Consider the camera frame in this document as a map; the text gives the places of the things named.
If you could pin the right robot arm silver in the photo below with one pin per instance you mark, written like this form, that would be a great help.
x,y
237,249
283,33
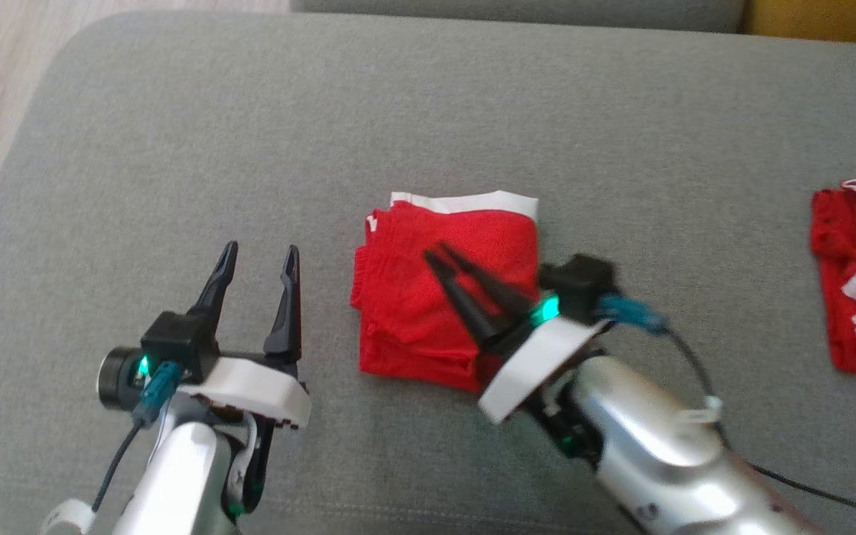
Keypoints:
x,y
658,461

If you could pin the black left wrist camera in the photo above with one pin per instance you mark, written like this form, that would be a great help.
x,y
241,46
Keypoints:
x,y
168,342

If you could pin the large grey sofa seat cushion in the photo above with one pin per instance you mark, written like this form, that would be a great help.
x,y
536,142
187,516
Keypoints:
x,y
472,111

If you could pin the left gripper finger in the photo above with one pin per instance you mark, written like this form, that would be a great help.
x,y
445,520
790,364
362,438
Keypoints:
x,y
218,290
287,319

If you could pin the yellow sofa backrest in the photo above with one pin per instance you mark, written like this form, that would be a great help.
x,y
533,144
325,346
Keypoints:
x,y
829,18

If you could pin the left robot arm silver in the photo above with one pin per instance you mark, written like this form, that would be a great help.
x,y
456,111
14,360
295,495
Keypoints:
x,y
183,475

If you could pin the red shorts white stripes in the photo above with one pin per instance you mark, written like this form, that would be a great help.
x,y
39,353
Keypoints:
x,y
406,312

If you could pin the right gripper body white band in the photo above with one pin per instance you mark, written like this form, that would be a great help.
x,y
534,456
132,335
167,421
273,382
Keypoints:
x,y
539,357

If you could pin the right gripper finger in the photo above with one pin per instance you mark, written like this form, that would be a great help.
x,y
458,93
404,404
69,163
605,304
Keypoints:
x,y
469,308
498,293

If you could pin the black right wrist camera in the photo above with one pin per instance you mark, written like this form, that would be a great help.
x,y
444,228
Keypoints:
x,y
576,282

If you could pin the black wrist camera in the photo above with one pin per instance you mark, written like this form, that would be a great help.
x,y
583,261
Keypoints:
x,y
168,342
576,282

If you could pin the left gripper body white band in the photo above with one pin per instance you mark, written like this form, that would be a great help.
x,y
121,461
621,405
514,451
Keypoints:
x,y
257,386

